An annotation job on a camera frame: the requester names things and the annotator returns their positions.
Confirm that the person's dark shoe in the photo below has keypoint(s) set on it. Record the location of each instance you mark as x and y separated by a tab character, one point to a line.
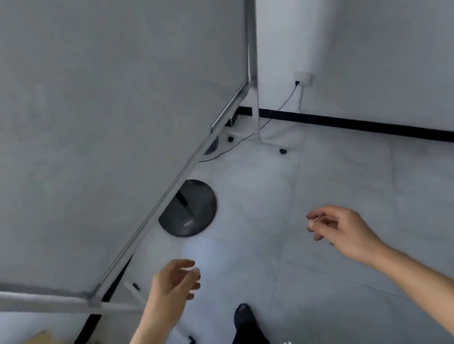
244	316

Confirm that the black round stand base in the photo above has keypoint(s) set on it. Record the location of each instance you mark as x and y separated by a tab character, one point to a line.
193	214

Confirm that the person's right hand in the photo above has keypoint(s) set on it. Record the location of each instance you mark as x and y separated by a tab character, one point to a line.
349	232

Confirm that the person's left fingers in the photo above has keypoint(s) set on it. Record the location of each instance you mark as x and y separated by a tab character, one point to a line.
188	277

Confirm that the person's left hand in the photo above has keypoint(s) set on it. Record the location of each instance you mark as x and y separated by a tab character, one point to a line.
166	296

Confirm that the white wall socket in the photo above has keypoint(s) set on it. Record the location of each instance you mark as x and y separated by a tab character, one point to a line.
304	78

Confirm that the black baseboard strip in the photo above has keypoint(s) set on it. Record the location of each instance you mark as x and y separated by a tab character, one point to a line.
371	125

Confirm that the person's right fingers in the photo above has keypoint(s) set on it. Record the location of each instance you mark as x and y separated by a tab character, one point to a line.
321	224

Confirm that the grey whiteboard on rolling stand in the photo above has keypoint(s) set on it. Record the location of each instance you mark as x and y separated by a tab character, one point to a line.
77	114

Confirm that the person's right forearm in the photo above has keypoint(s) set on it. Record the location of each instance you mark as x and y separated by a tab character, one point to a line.
447	295

